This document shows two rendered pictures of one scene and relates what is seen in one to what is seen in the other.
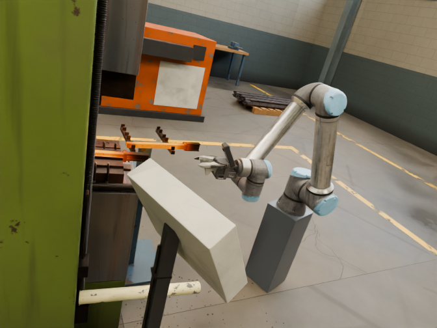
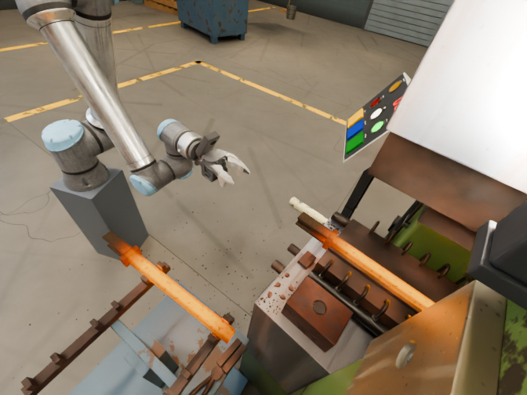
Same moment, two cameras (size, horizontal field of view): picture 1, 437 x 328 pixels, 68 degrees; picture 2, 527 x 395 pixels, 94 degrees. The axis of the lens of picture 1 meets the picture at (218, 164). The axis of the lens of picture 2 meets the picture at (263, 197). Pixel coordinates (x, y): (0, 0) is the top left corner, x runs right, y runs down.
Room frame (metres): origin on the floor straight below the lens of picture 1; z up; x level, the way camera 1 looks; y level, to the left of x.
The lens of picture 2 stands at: (1.55, 0.60, 1.50)
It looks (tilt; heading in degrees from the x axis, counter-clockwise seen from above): 47 degrees down; 238
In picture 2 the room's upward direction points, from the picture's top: 9 degrees clockwise
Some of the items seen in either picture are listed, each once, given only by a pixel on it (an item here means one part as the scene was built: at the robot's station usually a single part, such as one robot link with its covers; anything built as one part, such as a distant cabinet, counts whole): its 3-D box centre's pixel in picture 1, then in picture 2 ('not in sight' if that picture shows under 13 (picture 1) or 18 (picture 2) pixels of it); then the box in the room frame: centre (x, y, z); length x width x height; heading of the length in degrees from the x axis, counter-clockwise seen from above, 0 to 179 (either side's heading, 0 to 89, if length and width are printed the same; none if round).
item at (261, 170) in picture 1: (257, 169); (176, 136); (1.46, -0.19, 0.98); 0.12 x 0.09 x 0.10; 115
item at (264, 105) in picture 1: (269, 104); not in sight; (7.16, -0.76, 0.12); 1.58 x 0.80 x 0.24; 120
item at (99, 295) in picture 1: (143, 291); (328, 226); (0.89, 0.15, 0.62); 0.44 x 0.05 x 0.05; 115
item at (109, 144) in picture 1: (105, 149); (315, 312); (1.31, 0.51, 0.95); 0.12 x 0.09 x 0.07; 115
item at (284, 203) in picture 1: (292, 201); (83, 169); (1.87, -0.52, 0.65); 0.19 x 0.19 x 0.10
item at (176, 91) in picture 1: (138, 68); not in sight; (4.94, 1.53, 0.62); 2.10 x 1.12 x 1.25; 120
